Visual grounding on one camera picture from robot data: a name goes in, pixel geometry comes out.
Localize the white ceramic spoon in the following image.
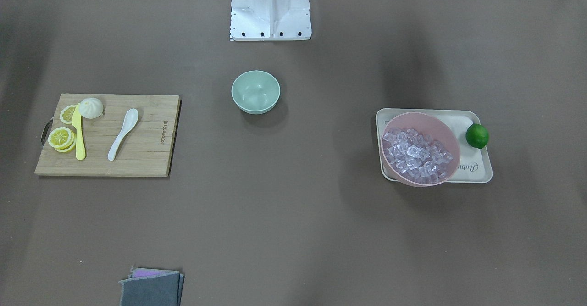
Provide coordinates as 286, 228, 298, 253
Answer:
107, 109, 139, 161

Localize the light green bowl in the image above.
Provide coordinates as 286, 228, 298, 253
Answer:
231, 70, 281, 115

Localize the pile of clear ice cubes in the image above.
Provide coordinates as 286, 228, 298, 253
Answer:
382, 128, 454, 184

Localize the pink bowl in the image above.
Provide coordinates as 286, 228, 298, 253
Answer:
376, 109, 462, 187

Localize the bamboo cutting board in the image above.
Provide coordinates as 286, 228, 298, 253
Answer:
35, 93, 182, 177

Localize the cream rectangular tray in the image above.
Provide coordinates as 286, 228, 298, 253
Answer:
375, 108, 493, 184

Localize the green lime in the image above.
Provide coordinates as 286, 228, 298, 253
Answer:
465, 123, 490, 149

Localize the purple cloth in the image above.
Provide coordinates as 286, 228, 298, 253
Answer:
128, 267, 176, 279

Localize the white steamed bun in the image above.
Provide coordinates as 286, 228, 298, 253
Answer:
79, 97, 104, 119

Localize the grey folded cloth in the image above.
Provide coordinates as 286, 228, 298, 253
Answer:
119, 270, 185, 306

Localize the yellow plastic knife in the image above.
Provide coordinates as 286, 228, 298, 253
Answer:
72, 103, 86, 161

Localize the upper lemon slice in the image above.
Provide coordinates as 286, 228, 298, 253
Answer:
59, 105, 77, 125

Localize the lower lemon slice stack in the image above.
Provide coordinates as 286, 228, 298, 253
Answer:
47, 127, 76, 153

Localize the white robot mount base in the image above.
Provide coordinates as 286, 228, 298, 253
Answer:
229, 0, 312, 41

